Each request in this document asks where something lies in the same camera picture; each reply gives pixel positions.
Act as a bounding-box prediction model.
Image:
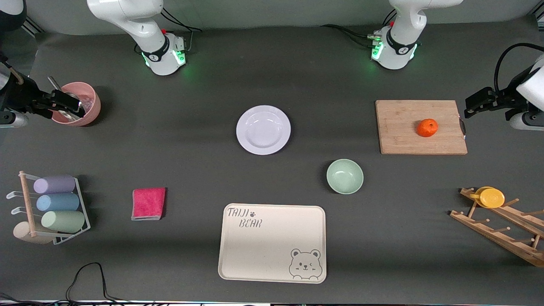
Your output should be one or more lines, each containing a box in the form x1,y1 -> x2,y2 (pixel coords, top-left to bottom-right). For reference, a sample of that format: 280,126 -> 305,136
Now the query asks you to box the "orange fruit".
416,119 -> 439,138

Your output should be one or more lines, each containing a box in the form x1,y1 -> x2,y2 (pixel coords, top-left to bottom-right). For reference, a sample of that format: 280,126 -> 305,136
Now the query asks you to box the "white round plate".
236,105 -> 292,156

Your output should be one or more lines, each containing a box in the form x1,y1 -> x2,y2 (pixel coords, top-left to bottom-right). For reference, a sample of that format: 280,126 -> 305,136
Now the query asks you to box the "metal scoop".
47,76 -> 85,122

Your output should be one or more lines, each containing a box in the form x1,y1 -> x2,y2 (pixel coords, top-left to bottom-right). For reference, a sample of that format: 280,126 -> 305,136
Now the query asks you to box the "pink bowl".
51,82 -> 102,127

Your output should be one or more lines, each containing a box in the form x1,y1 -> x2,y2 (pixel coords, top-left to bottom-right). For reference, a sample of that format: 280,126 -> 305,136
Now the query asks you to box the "wooden cutting board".
375,100 -> 468,155

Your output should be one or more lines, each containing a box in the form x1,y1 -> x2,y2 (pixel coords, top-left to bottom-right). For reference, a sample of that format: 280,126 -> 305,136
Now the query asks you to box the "purple cup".
33,175 -> 76,195

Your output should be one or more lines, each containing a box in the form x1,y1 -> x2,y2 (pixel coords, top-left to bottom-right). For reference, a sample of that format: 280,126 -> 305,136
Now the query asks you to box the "yellow mug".
470,186 -> 506,209

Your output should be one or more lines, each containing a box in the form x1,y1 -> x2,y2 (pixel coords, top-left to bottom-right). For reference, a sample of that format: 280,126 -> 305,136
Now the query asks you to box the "blue cup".
36,193 -> 80,212

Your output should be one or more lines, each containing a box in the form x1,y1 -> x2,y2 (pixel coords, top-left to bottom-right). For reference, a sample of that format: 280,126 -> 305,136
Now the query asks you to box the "green cup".
41,210 -> 86,234

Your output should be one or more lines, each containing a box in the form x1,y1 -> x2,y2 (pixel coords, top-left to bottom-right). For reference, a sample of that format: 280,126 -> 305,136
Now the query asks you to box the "pink folded cloth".
131,187 -> 167,221

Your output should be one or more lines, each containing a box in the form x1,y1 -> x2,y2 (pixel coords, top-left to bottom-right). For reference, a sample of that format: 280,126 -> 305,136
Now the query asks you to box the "beige cup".
13,221 -> 56,245

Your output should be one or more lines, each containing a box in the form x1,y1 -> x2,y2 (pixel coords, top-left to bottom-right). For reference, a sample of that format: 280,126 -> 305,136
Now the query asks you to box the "wooden mug rack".
450,187 -> 544,268

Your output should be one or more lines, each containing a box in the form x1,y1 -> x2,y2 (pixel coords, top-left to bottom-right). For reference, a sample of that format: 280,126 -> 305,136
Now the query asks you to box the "light green bowl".
326,159 -> 364,195

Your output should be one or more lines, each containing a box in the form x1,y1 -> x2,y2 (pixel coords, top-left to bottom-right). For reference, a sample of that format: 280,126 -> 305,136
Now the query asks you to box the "cream bear print tray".
218,203 -> 327,284

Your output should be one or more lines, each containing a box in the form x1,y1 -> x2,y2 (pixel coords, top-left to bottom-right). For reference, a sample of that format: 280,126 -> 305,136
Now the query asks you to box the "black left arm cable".
494,42 -> 544,92

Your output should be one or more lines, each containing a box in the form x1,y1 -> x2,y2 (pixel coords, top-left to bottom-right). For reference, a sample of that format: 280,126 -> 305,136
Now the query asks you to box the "white wire cup rack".
6,171 -> 91,246

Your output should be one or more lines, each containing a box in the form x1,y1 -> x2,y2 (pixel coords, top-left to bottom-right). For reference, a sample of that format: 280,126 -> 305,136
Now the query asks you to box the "black right base cable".
161,8 -> 202,51

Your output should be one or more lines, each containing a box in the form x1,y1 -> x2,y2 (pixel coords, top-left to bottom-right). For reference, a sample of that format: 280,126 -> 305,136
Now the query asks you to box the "black base cable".
321,8 -> 398,47
161,8 -> 202,51

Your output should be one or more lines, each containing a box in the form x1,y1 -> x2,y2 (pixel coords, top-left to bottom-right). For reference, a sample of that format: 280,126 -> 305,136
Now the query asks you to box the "black left base cable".
321,8 -> 398,47

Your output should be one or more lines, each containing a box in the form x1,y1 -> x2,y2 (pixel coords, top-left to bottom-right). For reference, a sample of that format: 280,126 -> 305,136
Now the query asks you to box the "black floor cable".
0,262 -> 128,306

